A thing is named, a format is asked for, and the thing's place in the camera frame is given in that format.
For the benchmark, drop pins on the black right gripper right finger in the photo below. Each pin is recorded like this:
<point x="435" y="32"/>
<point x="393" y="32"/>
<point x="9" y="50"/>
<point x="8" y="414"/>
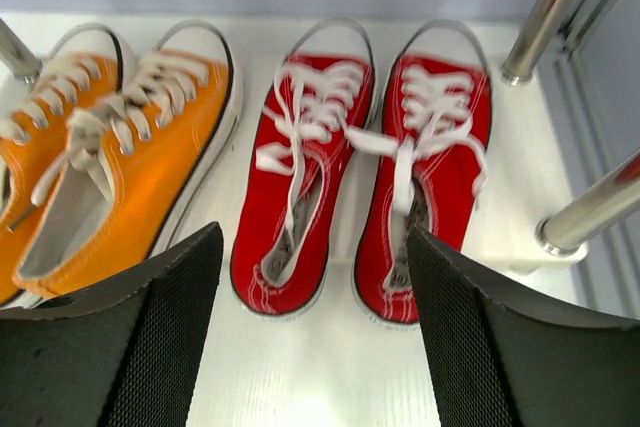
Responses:
<point x="503" y="354"/>

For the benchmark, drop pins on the red sneaker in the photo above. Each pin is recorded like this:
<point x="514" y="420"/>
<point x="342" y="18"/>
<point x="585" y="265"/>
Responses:
<point x="436" y="123"/>
<point x="323" y="91"/>

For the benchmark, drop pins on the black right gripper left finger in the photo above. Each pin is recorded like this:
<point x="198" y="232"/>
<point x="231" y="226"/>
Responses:
<point x="124" y="352"/>

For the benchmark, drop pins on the orange sneaker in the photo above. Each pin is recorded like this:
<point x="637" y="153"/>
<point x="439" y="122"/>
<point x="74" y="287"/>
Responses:
<point x="89" y="62"/>
<point x="132" y="162"/>

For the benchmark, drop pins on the white two-tier shoe shelf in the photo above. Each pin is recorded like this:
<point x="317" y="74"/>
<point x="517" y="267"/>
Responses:
<point x="333" y="364"/>

